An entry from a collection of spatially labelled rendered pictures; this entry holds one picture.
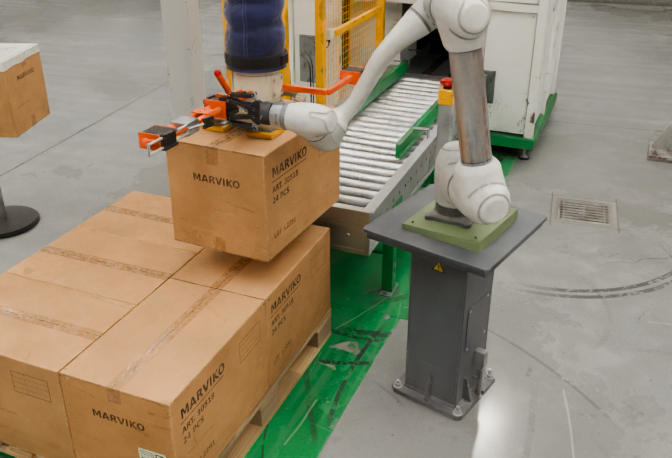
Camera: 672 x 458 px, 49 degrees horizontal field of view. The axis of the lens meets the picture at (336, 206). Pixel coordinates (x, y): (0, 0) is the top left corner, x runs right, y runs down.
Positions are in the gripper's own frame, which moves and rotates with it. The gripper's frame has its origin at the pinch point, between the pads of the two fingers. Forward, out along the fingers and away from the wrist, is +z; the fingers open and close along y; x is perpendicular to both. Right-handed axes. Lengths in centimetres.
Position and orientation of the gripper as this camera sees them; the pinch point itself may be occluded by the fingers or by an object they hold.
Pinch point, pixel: (219, 107)
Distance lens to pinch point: 254.2
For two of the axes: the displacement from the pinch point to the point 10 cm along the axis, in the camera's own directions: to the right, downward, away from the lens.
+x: 3.8, -4.0, 8.3
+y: 0.0, 9.0, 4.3
